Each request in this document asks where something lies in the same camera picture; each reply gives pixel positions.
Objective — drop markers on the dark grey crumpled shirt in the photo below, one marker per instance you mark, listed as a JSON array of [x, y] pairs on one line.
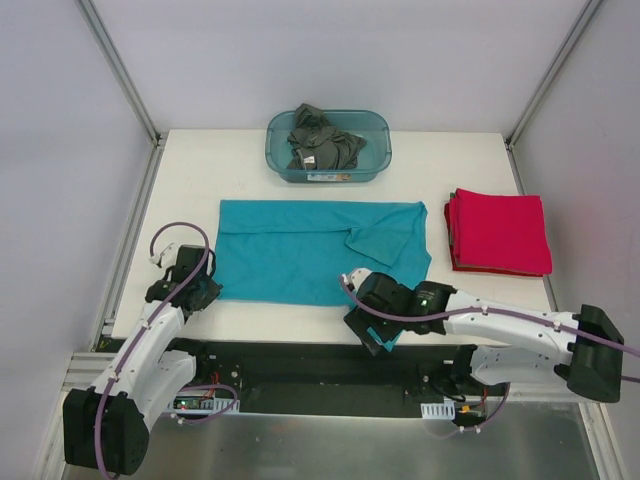
[[317, 144]]

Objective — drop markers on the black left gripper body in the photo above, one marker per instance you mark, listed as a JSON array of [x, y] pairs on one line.
[[201, 292]]

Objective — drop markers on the right aluminium frame post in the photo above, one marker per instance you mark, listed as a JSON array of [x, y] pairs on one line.
[[569, 44]]

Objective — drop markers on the folded red t shirt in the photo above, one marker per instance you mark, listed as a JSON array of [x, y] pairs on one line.
[[499, 234]]

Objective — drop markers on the aluminium frame post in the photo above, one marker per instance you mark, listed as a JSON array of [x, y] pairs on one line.
[[569, 44], [109, 50]]

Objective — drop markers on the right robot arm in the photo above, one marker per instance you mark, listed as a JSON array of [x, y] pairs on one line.
[[583, 349]]

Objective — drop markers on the aluminium front rail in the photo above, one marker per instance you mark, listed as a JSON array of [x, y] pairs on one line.
[[85, 367]]

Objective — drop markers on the right white cable duct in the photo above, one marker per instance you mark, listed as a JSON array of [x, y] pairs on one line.
[[444, 410]]

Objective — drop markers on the teal plastic bin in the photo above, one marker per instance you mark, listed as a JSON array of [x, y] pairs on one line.
[[372, 160]]

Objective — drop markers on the white cable duct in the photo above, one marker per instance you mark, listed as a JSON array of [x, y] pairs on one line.
[[198, 405], [444, 410]]

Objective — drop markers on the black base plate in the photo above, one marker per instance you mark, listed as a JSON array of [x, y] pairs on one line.
[[331, 379]]

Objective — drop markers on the left white cable duct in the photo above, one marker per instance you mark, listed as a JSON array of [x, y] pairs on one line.
[[198, 405]]

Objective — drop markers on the left aluminium frame post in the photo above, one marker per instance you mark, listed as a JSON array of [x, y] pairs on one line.
[[109, 50]]

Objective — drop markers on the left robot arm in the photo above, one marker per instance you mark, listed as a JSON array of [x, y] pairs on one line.
[[107, 425]]

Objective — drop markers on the teal t shirt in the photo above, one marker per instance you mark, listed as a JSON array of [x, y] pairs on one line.
[[279, 261]]

